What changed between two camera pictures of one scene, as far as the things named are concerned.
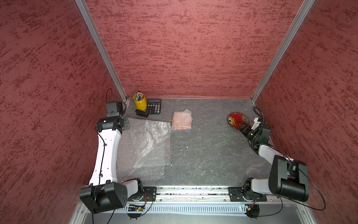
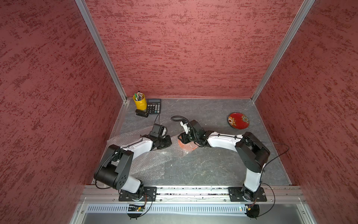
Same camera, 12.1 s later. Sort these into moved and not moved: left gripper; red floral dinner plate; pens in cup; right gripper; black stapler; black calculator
Moved: left gripper; right gripper
Not moved: black calculator; pens in cup; red floral dinner plate; black stapler
